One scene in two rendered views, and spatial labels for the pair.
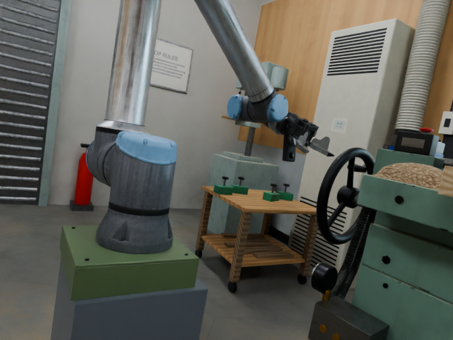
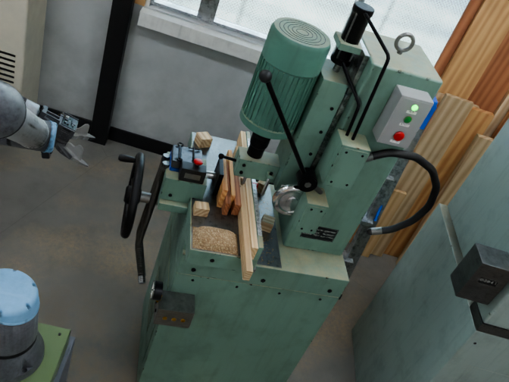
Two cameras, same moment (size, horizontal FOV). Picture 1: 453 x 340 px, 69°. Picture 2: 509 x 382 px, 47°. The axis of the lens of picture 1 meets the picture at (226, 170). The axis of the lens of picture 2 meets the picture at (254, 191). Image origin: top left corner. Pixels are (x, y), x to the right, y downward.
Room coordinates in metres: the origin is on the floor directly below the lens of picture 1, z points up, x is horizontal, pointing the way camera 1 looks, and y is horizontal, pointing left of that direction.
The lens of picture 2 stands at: (0.07, 0.83, 2.11)
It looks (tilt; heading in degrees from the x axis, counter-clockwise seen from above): 37 degrees down; 292
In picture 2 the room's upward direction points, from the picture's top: 23 degrees clockwise
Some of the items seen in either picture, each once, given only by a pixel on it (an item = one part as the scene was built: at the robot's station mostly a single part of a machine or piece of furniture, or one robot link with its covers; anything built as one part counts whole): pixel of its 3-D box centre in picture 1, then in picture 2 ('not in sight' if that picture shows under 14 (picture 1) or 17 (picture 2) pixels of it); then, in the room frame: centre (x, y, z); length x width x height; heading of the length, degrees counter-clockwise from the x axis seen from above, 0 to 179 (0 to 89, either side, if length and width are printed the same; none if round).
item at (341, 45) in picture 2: not in sight; (353, 35); (0.59, -0.68, 1.53); 0.08 x 0.08 x 0.17; 41
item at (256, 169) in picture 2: not in sight; (255, 167); (0.68, -0.60, 1.03); 0.14 x 0.07 x 0.09; 41
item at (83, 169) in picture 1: (85, 176); not in sight; (2.98, 1.27, 0.30); 0.19 x 0.18 x 0.60; 32
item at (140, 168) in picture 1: (143, 168); (3, 310); (0.83, 0.21, 0.80); 0.17 x 0.15 x 0.18; 39
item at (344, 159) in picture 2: not in sight; (344, 160); (0.43, -0.61, 1.22); 0.09 x 0.08 x 0.15; 41
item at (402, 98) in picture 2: not in sight; (401, 117); (0.36, -0.69, 1.40); 0.10 x 0.06 x 0.16; 41
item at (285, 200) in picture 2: not in sight; (291, 199); (0.51, -0.58, 1.02); 0.12 x 0.03 x 0.12; 41
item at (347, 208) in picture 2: not in sight; (348, 151); (0.47, -0.78, 1.16); 0.22 x 0.22 x 0.72; 41
